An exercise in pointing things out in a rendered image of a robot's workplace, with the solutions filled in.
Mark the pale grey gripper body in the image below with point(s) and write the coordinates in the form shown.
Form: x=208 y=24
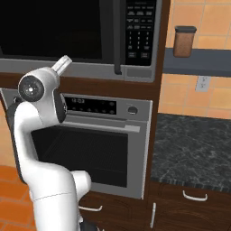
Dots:
x=62 y=64

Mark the brown wooden tall cabinet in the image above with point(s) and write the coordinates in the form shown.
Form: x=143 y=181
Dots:
x=156 y=99

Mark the brown wooden drawer front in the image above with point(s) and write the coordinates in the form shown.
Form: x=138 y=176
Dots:
x=216 y=200

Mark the round oven knob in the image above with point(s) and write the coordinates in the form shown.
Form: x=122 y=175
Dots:
x=132 y=110

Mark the brown jar with black lid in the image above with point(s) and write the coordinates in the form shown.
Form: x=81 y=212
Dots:
x=183 y=42

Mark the oven door with dark window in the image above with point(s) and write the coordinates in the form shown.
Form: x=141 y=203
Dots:
x=90 y=156

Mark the white wall outlet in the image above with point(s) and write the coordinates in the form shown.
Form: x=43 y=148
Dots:
x=203 y=83

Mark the brown wooden cupboard door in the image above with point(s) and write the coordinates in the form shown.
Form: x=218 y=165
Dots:
x=192 y=221

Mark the silver built-in oven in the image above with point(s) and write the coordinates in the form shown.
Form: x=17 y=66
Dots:
x=135 y=150

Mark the grey wall shelf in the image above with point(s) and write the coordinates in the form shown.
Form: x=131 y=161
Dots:
x=198 y=61

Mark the black microwave door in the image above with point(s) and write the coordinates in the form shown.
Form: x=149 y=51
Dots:
x=54 y=30

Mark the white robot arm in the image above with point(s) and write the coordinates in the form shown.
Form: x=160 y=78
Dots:
x=51 y=192

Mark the silver black microwave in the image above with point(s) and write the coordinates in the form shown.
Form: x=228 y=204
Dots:
x=90 y=70

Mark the brown drawer front under oven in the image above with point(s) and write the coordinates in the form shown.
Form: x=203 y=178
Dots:
x=120 y=212

